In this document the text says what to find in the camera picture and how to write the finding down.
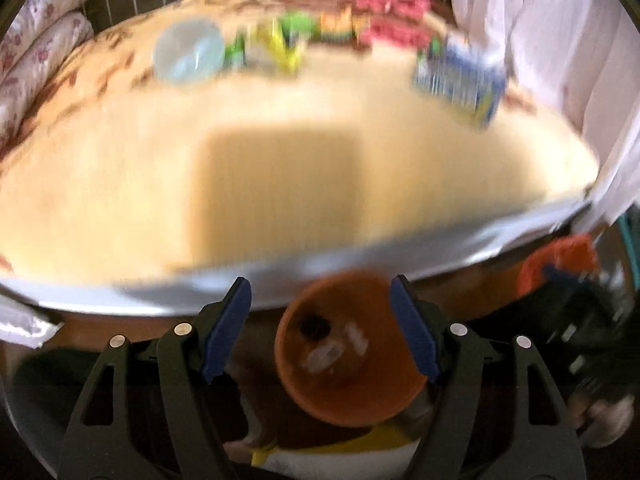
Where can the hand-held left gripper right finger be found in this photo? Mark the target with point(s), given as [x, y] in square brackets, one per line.
[415, 335]

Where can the green snack packet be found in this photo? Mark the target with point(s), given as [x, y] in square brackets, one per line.
[298, 25]

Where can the yellow white snack packet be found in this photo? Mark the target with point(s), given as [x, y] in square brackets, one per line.
[280, 47]

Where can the person's right hand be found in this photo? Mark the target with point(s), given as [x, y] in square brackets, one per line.
[607, 422]

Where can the orange plastic bag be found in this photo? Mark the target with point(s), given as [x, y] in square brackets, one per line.
[555, 252]

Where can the yellow plush blanket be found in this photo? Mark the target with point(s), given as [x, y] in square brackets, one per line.
[300, 170]

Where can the white crumpled paper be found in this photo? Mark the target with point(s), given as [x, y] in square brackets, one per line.
[327, 355]

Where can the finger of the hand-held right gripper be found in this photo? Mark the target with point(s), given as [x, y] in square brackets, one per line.
[555, 274]

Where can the white sheer curtain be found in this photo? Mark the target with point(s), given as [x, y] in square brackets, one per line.
[560, 60]

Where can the orange snack packet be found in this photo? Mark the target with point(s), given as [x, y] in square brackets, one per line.
[337, 27]

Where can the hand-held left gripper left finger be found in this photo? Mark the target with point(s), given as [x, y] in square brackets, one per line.
[222, 335]

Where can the white plastic wrapper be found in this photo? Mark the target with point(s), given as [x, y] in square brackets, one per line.
[25, 322]

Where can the teal container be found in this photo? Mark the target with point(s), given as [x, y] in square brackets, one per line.
[631, 245]

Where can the blue white striped carton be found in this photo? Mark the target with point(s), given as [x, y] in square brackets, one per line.
[460, 80]

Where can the yellow white garment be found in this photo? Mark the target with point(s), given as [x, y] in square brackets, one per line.
[360, 447]

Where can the white bed frame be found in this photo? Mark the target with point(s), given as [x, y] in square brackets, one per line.
[165, 292]

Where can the small green packet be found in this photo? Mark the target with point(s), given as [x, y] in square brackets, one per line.
[235, 54]

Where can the orange plastic bucket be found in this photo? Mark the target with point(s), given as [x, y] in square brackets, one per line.
[350, 390]

